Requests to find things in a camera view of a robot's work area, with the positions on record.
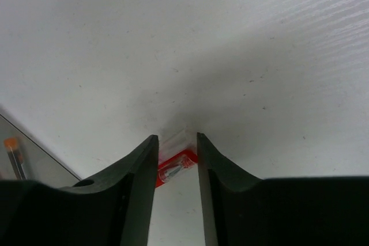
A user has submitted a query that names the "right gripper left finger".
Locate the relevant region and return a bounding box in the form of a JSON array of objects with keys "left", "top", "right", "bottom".
[{"left": 1, "top": 135, "right": 159, "bottom": 245}]

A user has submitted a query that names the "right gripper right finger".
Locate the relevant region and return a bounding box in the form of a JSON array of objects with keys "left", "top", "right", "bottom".
[{"left": 197, "top": 133, "right": 368, "bottom": 245}]

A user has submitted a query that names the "red pen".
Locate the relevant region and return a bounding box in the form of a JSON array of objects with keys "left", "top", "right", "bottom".
[
  {"left": 155, "top": 129, "right": 199, "bottom": 191},
  {"left": 3, "top": 137, "right": 27, "bottom": 180}
]

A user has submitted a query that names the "clear acrylic drawer organizer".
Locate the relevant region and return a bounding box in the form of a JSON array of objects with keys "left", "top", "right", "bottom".
[{"left": 1, "top": 115, "right": 80, "bottom": 187}]

